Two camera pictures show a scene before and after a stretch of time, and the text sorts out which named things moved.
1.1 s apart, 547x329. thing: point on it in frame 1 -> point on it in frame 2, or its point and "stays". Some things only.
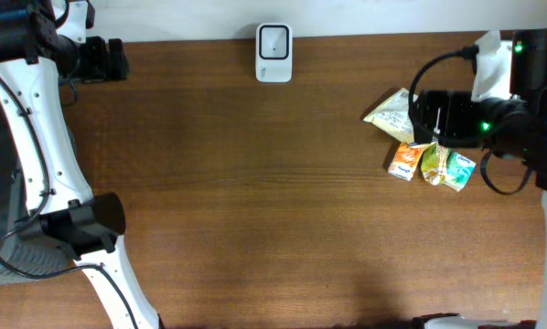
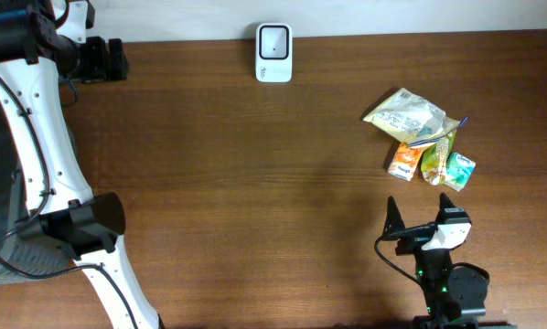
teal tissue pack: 458,171 stays
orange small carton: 405,161 stays
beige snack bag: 393,116 stays
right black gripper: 439,102 -> 394,228
